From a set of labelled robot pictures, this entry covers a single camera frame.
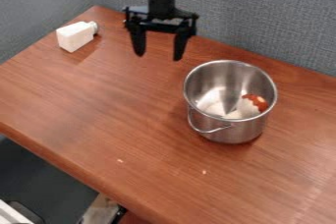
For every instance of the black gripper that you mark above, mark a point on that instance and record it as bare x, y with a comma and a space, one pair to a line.
160, 16

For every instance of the shiny metal pot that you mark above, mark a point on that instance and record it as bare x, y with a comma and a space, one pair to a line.
221, 81

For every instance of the white toy mushroom red cap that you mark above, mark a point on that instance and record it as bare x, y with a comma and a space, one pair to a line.
249, 106

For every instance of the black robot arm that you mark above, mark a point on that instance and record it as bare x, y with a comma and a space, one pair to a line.
160, 17

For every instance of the white plastic bottle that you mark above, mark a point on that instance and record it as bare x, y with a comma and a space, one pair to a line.
75, 35

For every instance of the white box at corner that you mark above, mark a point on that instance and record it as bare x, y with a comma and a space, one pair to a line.
11, 216

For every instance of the table leg frame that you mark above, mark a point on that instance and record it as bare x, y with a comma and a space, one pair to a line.
104, 211

